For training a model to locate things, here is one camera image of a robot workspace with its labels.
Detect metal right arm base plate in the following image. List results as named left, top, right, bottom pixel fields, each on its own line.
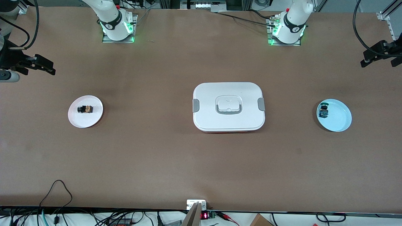
left=101, top=13, right=138, bottom=43

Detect brown cardboard box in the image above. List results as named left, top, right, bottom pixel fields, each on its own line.
left=250, top=213, right=274, bottom=226

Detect aluminium profile bar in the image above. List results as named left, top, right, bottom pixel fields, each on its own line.
left=181, top=202, right=202, bottom=226

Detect pink round plate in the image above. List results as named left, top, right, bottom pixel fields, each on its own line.
left=68, top=95, right=104, bottom=128

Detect small white box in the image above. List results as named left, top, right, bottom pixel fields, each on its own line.
left=187, top=200, right=207, bottom=210

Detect grey power strip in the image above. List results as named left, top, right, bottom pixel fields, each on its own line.
left=180, top=0, right=227, bottom=12

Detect red and black clip wires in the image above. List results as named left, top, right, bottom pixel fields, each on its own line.
left=217, top=212, right=240, bottom=226

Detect black coiled cable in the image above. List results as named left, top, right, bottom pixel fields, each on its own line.
left=316, top=213, right=346, bottom=223

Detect aluminium corner frame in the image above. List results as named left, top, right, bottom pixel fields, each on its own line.
left=376, top=0, right=402, bottom=41

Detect short aluminium profile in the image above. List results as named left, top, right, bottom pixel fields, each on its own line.
left=11, top=0, right=29, bottom=14

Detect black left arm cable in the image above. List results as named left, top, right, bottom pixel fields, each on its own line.
left=353, top=0, right=402, bottom=58

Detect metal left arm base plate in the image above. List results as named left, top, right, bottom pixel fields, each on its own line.
left=266, top=17, right=301, bottom=46

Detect thin black looped cable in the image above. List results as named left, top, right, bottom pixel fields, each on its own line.
left=39, top=180, right=73, bottom=217

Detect white box with grey clips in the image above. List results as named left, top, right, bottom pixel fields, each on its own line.
left=192, top=82, right=266, bottom=133

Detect light blue round plate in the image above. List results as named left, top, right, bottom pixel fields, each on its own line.
left=316, top=99, right=352, bottom=132

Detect black cable to arm base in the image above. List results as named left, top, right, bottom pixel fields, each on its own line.
left=217, top=9, right=278, bottom=27

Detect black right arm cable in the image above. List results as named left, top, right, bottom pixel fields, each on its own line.
left=0, top=0, right=40, bottom=50

